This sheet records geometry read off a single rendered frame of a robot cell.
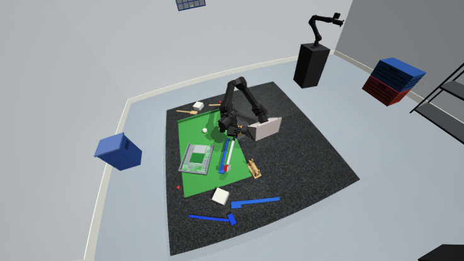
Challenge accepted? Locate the green flat mat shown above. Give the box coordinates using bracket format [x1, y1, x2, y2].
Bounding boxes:
[178, 111, 252, 197]

